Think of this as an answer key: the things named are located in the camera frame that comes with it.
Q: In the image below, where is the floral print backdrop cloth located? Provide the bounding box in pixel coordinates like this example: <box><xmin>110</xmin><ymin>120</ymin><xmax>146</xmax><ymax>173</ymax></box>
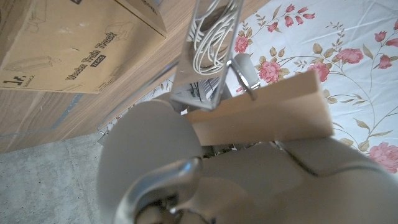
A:
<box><xmin>99</xmin><ymin>0</ymin><xmax>398</xmax><ymax>175</ymax></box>

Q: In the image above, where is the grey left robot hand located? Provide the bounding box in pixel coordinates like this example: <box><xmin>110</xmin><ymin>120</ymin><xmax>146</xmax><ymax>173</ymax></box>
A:
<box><xmin>96</xmin><ymin>52</ymin><xmax>398</xmax><ymax>224</ymax></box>

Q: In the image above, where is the brown cardboard package box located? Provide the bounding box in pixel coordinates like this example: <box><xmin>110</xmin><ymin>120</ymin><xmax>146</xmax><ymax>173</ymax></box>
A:
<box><xmin>0</xmin><ymin>0</ymin><xmax>167</xmax><ymax>95</ymax></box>

